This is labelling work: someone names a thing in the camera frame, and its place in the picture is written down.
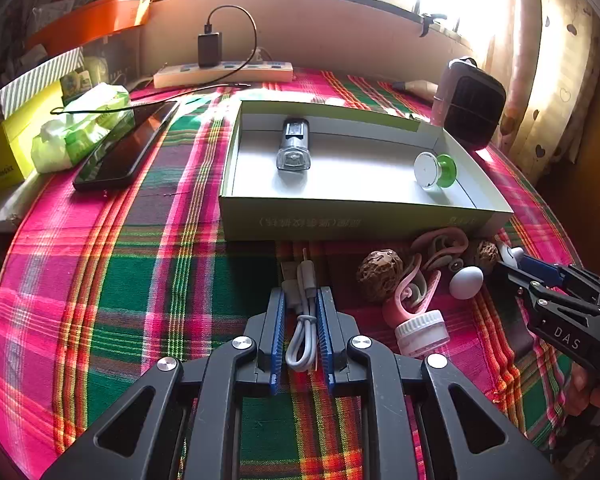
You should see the heart print curtain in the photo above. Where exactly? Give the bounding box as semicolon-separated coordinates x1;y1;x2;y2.
480;0;600;186

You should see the plaid tablecloth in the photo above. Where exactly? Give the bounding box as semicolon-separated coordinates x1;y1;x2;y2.
0;67;588;480

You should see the green printed packet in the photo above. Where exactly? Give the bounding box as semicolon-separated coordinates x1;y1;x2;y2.
60;70;93;96

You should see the pink long hair clip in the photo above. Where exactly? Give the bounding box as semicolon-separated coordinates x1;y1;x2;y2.
382;255;442;331

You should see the green tissue pack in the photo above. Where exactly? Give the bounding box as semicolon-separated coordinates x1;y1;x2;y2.
31;82;133;175

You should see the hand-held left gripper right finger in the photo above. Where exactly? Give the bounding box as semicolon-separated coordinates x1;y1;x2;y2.
316;286;561;480

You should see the black charging cable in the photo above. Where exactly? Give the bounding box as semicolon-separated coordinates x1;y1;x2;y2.
50;5;258;116

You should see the striped box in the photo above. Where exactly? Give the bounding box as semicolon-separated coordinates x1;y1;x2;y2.
0;46;86;118

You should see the white power strip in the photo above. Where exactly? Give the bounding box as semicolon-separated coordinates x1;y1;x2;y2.
153;61;294;88

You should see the white and green round holder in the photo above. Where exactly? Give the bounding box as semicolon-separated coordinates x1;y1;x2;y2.
413;151;458;192

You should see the pink and black heater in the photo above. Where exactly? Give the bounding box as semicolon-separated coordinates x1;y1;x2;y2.
430;56;507;151

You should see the white egg-shaped object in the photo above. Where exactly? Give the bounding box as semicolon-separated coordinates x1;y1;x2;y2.
448;266;485;300

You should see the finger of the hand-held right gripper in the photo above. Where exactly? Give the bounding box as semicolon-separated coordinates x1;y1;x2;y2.
497;262;600;313
519;255;600;301

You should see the black bike light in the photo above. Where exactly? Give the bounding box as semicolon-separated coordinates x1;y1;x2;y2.
276;117;311;173

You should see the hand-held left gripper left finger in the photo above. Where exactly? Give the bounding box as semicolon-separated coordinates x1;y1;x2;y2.
40;287;287;480

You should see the small bottle with white cap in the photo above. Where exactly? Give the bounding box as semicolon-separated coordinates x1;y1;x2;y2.
394;309;452;358

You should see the black window hook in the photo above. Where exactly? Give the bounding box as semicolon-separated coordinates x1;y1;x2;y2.
419;12;446;38

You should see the pink round claw clip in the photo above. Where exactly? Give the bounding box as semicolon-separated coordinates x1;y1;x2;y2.
411;227;470;273

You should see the small white knob-shaped object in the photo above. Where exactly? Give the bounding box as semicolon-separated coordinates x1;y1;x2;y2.
497;240;526;263

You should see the orange tray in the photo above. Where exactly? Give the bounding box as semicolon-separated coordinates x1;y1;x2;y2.
25;0;152;56

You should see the small brown walnut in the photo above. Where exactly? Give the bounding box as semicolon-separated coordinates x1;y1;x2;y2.
474;240;499;276

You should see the black charger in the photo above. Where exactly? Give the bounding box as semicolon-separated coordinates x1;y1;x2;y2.
197;32;223;68

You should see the yellow box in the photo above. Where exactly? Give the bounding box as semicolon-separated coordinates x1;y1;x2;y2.
0;82;66;197

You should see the white usb cable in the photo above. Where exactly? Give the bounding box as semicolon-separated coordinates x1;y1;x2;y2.
280;247;326;373

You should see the large brown walnut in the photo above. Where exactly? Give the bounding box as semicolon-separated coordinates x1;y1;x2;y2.
356;250;405;303

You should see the green cardboard box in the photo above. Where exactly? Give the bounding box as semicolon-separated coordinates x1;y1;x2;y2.
217;100;516;243

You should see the clear plastic container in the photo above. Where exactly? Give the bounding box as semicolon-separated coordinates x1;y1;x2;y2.
85;30;141;91

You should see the black smartphone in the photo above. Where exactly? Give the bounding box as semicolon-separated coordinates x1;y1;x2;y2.
72;100;180;192

